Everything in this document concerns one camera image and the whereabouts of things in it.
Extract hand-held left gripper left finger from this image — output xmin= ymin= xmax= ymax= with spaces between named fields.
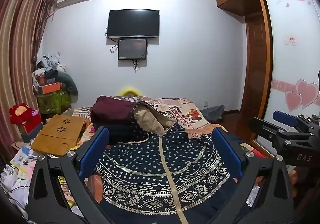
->
xmin=27 ymin=126 xmax=110 ymax=224

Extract folded maroon garment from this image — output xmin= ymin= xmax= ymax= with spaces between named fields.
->
xmin=90 ymin=96 xmax=137 ymax=127

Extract wooden wardrobe with heart door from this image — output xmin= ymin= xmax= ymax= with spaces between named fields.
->
xmin=252 ymin=0 xmax=320 ymax=160

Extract small black monitor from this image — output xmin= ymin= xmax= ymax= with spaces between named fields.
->
xmin=118 ymin=38 xmax=148 ymax=60

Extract striped curtain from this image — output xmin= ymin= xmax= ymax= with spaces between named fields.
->
xmin=0 ymin=0 xmax=57 ymax=164

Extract yellow round object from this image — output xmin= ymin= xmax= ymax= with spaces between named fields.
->
xmin=119 ymin=86 xmax=141 ymax=97

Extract wooden lap desk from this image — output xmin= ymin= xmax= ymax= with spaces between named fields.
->
xmin=30 ymin=114 xmax=87 ymax=157

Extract pile of papers and booklets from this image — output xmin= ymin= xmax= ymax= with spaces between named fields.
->
xmin=0 ymin=144 xmax=39 ymax=214

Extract folded black garment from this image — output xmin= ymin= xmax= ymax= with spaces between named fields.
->
xmin=106 ymin=134 xmax=134 ymax=145

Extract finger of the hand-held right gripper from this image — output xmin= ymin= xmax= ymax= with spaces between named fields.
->
xmin=272 ymin=110 xmax=310 ymax=129
xmin=248 ymin=117 xmax=313 ymax=151

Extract orange box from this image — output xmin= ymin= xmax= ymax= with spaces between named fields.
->
xmin=40 ymin=82 xmax=62 ymax=95

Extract person's right hand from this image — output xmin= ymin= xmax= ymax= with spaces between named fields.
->
xmin=287 ymin=169 xmax=301 ymax=189

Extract pile of loose clothes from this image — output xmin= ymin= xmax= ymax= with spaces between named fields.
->
xmin=34 ymin=51 xmax=68 ymax=82

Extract newspaper print blanket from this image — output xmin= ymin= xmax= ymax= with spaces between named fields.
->
xmin=62 ymin=96 xmax=228 ymax=144

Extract brown wooden door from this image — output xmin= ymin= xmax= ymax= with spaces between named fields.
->
xmin=240 ymin=13 xmax=273 ymax=125

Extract navy patterned hoodie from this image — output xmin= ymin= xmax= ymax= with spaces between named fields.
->
xmin=91 ymin=101 xmax=263 ymax=224

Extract grey rolled cushion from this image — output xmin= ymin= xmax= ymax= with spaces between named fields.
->
xmin=57 ymin=71 xmax=79 ymax=102

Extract folded navy garment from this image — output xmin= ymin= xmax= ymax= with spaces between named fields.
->
xmin=94 ymin=122 xmax=134 ymax=137

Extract cartoon print fleece blanket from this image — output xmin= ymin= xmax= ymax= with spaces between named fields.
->
xmin=239 ymin=142 xmax=267 ymax=160

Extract red gift box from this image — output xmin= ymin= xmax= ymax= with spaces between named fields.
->
xmin=18 ymin=114 xmax=43 ymax=142

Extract black wall television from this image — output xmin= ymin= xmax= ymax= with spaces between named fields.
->
xmin=107 ymin=9 xmax=160 ymax=39

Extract green patterned bag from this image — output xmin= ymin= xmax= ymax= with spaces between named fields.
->
xmin=37 ymin=90 xmax=72 ymax=115

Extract dark bag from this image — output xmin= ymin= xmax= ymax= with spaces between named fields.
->
xmin=199 ymin=105 xmax=225 ymax=123

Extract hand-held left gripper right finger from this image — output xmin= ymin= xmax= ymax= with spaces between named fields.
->
xmin=212 ymin=128 xmax=294 ymax=224

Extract red plush flower bouquet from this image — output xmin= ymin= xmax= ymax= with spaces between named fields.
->
xmin=9 ymin=103 xmax=33 ymax=125

